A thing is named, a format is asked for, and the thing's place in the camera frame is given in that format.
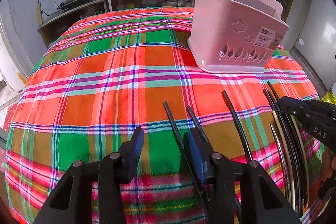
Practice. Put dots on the person's right hand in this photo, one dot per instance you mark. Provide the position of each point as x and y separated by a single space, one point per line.
328 165

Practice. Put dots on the plaid colourful tablecloth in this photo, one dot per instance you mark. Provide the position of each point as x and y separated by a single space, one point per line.
111 73

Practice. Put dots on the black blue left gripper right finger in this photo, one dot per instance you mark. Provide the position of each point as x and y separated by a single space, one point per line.
239 190

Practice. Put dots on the silver refrigerator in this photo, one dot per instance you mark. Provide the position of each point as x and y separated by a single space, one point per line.
311 40

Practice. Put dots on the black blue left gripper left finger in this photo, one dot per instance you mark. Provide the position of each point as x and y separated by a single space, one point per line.
71 199

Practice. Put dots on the beige wooden chopstick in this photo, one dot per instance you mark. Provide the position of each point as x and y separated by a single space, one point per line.
284 155

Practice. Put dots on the pink plastic utensil holder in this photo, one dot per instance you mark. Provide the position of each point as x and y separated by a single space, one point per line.
235 36

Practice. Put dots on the metal kitchen shelf counter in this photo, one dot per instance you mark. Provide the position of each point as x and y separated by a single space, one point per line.
53 28

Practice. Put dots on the yellow snack bag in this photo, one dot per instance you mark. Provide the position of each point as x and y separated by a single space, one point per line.
329 97

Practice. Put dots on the black chopstick curved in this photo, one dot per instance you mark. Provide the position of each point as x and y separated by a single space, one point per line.
238 125

